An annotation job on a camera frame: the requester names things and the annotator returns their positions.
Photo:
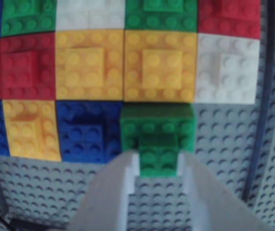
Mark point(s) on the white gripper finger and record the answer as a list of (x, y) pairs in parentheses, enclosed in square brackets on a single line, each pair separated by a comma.
[(106, 199), (214, 207)]

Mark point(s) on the green lego cube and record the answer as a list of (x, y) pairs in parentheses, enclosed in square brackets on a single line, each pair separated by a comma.
[(29, 16), (161, 14), (156, 125)]

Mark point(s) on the yellow lego cube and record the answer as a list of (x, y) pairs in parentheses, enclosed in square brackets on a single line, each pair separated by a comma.
[(89, 67), (161, 67), (31, 130)]

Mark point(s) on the white lego cube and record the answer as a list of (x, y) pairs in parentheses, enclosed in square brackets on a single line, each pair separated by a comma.
[(226, 69), (89, 14)]

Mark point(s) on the grey lego baseplate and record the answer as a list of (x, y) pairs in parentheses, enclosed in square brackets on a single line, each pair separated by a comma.
[(224, 144)]

